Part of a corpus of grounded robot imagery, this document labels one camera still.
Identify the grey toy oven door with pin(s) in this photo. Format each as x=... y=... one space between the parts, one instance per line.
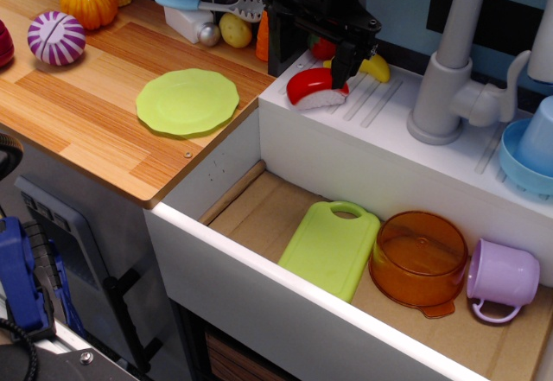
x=114 y=281

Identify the red toy strawberry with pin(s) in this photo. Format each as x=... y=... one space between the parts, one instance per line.
x=321 y=48

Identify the purple toy cup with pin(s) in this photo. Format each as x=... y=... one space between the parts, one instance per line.
x=502 y=275

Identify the orange transparent toy pot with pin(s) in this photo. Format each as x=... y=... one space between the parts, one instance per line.
x=419 y=260

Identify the grey toy faucet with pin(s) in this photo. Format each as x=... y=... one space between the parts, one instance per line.
x=448 y=95

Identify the yellow toy banana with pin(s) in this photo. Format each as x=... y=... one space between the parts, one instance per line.
x=376 y=67

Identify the red and white toy sushi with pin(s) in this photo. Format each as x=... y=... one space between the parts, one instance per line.
x=312 y=88

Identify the light green toy plate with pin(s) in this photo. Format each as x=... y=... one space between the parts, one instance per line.
x=187 y=102

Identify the orange toy carrot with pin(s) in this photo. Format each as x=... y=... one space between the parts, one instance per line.
x=262 y=44

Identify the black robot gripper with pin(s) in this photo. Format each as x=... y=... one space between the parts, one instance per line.
x=346 y=23

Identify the light blue toy cup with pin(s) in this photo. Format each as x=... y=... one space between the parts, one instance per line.
x=535 y=147

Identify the white toy milk carton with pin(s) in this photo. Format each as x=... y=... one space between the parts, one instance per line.
x=188 y=23

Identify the dark red toy item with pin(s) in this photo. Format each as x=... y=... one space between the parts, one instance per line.
x=7 y=48

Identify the blue clamp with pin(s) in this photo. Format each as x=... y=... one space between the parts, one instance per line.
x=34 y=281

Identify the yellow toy potato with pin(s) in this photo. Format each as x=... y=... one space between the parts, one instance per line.
x=235 y=31

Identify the silver toy ball knob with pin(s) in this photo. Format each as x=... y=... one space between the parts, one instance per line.
x=209 y=34

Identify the green toy cutting board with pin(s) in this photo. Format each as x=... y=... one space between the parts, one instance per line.
x=331 y=247

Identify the orange toy pumpkin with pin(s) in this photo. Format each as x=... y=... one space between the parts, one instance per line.
x=91 y=14

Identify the blue toy bowl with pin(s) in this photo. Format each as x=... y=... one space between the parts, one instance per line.
x=517 y=172

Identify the blue handled pasta spoon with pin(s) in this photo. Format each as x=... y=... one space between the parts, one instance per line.
x=247 y=10

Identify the purple white striped toy onion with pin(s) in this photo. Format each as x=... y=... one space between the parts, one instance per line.
x=56 y=38

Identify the white toy sink unit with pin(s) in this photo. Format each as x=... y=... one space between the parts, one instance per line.
x=263 y=240

